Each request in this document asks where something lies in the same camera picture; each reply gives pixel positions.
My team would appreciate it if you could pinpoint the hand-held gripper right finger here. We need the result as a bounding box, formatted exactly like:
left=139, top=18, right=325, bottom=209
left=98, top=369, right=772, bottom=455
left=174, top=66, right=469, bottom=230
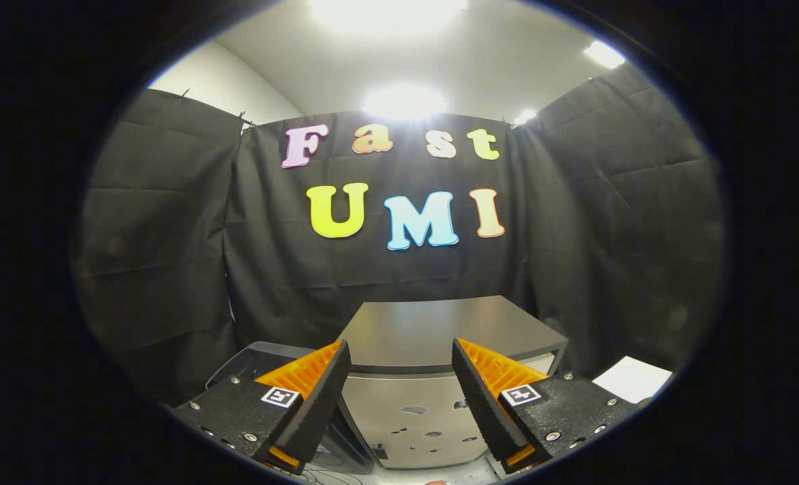
left=451, top=337, right=643, bottom=474

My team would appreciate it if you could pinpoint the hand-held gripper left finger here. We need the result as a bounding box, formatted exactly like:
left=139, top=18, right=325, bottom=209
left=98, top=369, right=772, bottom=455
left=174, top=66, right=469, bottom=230
left=172, top=339, right=352, bottom=476

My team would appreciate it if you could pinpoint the grey cabinet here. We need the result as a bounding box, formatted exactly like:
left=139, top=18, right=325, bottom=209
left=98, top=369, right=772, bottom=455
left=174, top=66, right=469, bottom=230
left=335, top=294, right=570, bottom=471

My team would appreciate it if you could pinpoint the white paper sheet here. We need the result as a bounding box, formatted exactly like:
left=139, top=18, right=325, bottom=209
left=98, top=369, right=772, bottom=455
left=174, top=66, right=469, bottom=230
left=592, top=356, right=674, bottom=405

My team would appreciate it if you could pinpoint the black backdrop cloth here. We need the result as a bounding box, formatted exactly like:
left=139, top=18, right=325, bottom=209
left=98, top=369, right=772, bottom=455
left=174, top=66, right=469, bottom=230
left=71, top=62, right=725, bottom=406

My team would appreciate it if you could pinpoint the large ceiling light panel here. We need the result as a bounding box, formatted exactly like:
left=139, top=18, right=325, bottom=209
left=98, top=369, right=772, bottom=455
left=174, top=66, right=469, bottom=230
left=309, top=0, right=469, bottom=38

